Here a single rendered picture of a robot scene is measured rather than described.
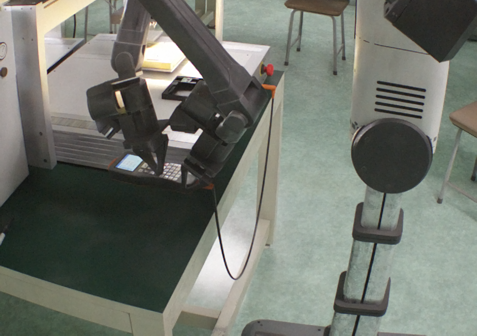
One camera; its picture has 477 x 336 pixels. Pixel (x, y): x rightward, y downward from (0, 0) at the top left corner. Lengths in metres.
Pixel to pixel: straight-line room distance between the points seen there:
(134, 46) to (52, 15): 0.40
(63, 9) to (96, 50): 0.55
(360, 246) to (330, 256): 1.25
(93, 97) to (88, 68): 0.74
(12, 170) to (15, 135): 0.09
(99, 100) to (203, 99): 0.21
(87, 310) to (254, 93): 0.56
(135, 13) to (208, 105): 0.24
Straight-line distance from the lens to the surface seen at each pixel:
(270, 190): 2.38
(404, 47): 1.00
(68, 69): 2.01
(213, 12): 4.84
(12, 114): 1.55
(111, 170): 1.36
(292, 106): 3.63
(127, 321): 1.27
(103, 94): 1.25
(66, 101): 1.79
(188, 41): 1.08
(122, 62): 1.22
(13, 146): 1.58
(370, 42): 1.01
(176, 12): 1.06
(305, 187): 2.92
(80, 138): 1.61
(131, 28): 1.23
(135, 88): 1.23
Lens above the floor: 1.61
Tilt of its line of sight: 31 degrees down
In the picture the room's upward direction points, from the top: straight up
